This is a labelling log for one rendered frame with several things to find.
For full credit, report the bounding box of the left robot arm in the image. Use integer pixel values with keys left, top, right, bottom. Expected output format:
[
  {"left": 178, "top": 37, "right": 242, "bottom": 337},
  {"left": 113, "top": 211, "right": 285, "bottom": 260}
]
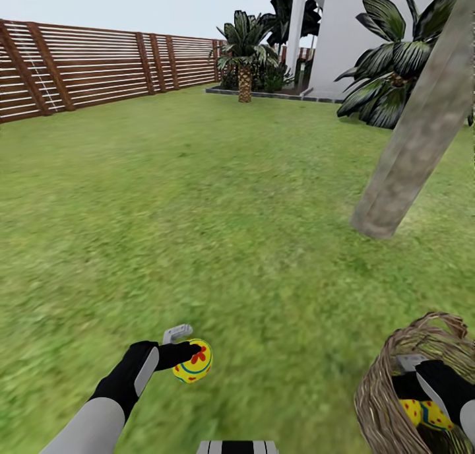
[{"left": 38, "top": 324, "right": 201, "bottom": 454}]

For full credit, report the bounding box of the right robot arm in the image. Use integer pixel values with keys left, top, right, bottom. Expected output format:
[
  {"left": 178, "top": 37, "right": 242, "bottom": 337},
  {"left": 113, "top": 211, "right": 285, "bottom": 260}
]
[{"left": 392, "top": 352, "right": 475, "bottom": 447}]

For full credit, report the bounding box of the wicker basket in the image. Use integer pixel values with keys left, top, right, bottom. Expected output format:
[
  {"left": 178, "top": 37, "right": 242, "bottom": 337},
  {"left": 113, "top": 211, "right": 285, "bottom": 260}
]
[{"left": 354, "top": 311, "right": 475, "bottom": 454}]

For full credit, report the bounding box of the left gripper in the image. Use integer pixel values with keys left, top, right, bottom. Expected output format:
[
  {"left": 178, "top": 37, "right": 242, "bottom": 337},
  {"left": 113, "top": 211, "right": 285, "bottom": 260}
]
[{"left": 164, "top": 341, "right": 201, "bottom": 369}]

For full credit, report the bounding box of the easter egg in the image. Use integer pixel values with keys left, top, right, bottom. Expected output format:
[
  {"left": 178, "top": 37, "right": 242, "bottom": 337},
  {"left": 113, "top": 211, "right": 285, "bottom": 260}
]
[
  {"left": 172, "top": 339, "right": 213, "bottom": 383},
  {"left": 418, "top": 399, "right": 455, "bottom": 433},
  {"left": 399, "top": 399, "right": 421, "bottom": 428}
]

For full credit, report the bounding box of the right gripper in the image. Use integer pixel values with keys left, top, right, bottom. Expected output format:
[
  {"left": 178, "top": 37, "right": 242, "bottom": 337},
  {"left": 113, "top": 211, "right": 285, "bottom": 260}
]
[{"left": 392, "top": 372, "right": 427, "bottom": 402}]

